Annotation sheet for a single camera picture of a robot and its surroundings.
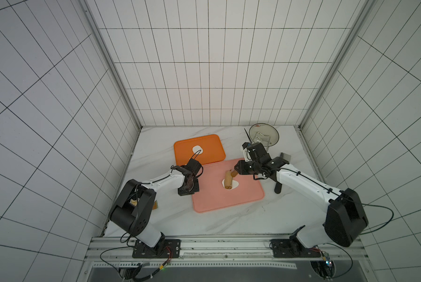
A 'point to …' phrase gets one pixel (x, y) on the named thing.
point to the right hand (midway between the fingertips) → (230, 168)
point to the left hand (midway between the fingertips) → (189, 194)
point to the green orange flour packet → (155, 205)
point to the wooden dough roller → (229, 176)
